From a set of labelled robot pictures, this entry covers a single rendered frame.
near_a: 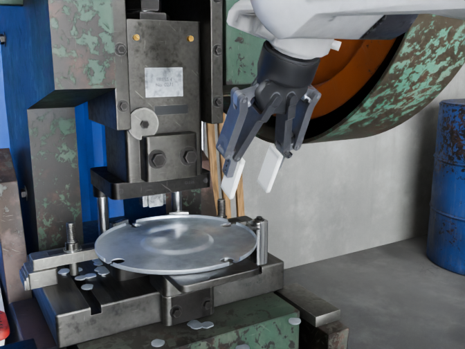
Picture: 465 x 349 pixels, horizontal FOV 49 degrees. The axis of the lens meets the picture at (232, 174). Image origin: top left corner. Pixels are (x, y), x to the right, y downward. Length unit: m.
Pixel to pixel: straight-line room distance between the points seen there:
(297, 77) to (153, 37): 0.35
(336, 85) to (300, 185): 1.72
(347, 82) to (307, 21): 0.55
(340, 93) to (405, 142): 2.20
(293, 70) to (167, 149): 0.34
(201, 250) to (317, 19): 0.53
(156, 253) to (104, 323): 0.14
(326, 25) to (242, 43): 0.46
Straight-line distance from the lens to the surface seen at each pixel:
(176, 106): 0.93
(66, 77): 0.83
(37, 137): 1.13
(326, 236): 2.92
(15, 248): 1.23
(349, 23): 0.51
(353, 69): 1.00
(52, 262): 1.00
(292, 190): 2.69
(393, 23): 0.55
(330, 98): 1.05
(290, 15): 0.47
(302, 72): 0.64
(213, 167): 2.13
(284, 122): 0.71
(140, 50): 0.91
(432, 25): 0.89
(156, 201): 1.01
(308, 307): 1.02
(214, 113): 0.93
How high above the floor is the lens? 1.11
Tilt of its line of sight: 13 degrees down
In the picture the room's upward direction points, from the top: straight up
